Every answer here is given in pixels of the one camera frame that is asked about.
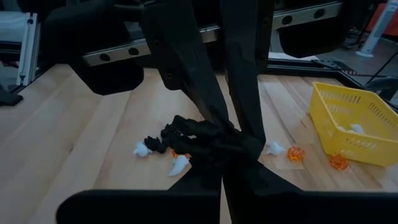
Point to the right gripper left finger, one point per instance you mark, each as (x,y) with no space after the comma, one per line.
(140,208)

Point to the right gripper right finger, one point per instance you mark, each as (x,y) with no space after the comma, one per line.
(311,208)

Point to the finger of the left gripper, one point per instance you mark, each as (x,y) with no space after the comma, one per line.
(186,62)
(245,62)

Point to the orange translucent pumpkin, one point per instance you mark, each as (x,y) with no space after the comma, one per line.
(295,154)
(339,162)
(175,153)

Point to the yellow plastic basket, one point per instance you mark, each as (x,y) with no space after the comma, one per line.
(357,112)

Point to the red hanging cloth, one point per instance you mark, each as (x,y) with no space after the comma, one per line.
(373,18)

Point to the white tower fan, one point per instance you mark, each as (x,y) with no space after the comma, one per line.
(377,28)

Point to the aluminium frame post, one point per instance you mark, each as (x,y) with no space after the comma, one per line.
(29,46)

